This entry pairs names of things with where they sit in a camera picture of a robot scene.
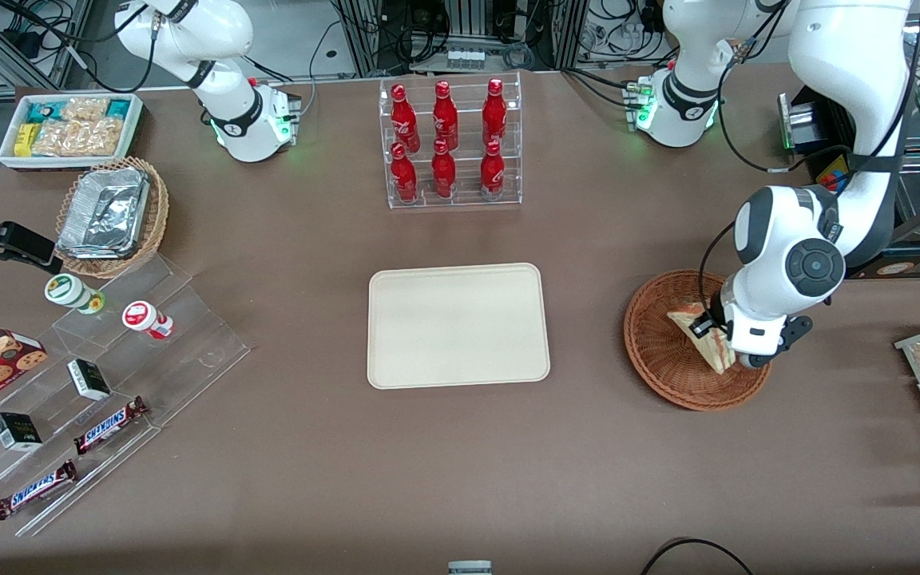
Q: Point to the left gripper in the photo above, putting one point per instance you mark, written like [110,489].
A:
[716,313]

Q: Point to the triangular sandwich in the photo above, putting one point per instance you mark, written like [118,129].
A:
[714,353]

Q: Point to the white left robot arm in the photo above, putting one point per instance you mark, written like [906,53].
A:
[851,72]

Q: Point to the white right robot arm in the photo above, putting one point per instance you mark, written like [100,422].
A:
[220,48]

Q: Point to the brown wicker basket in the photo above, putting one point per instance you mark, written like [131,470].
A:
[660,359]

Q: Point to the light wicker basket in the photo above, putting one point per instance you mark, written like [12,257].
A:
[155,220]

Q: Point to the cream plastic tray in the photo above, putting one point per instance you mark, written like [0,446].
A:
[456,327]

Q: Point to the green lid yogurt bottle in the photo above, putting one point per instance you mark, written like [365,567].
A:
[70,292]

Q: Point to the aluminium foil container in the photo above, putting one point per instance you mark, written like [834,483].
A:
[105,212]

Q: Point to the white snack bin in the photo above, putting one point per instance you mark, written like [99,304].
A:
[9,158]

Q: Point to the yellow snack packet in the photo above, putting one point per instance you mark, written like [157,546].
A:
[24,140]

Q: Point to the clear cracker bag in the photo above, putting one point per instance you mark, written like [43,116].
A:
[101,137]
[85,109]
[54,137]

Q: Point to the red lid yogurt bottle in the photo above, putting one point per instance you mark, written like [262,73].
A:
[143,318]

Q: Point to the teal snack packet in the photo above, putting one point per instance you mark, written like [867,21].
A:
[41,112]
[118,109]

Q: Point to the small black box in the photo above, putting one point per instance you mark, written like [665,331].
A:
[89,379]
[16,431]

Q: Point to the clear acrylic stepped display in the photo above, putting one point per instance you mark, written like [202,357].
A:
[180,351]

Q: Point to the Snickers chocolate bar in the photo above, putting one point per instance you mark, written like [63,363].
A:
[109,425]
[35,489]

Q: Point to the black food warmer machine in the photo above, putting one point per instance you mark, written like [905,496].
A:
[799,124]

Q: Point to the red cola bottle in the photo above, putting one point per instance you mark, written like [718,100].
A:
[404,177]
[493,172]
[494,112]
[443,174]
[445,116]
[404,120]

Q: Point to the clear acrylic bottle rack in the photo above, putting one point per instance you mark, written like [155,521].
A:
[464,196]

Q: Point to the small grey device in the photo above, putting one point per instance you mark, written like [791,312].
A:
[469,568]

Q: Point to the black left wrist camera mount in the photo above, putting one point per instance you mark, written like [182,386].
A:
[794,331]

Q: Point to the aluminium frame rack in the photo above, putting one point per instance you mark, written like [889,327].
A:
[468,24]

